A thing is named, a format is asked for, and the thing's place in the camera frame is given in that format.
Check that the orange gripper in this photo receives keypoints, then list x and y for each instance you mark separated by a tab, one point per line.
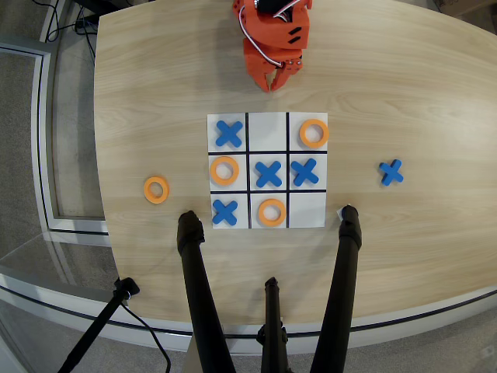
259	62

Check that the white tic-tac-toe board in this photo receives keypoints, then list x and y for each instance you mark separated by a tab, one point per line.
268	132

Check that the blue foam cross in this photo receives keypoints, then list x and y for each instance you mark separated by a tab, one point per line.
229	134
304	171
268	174
392	173
224	212

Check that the small white tag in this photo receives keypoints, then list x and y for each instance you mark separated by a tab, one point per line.
339	213

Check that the thick black tripod leg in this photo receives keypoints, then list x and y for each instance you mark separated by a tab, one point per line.
341	279
198	279

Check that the thin black tripod leg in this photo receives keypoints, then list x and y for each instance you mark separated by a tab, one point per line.
272	322

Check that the black stand pole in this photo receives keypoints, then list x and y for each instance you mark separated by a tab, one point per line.
97	322

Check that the white glass partition frame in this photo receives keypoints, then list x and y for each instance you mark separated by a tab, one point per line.
43	155

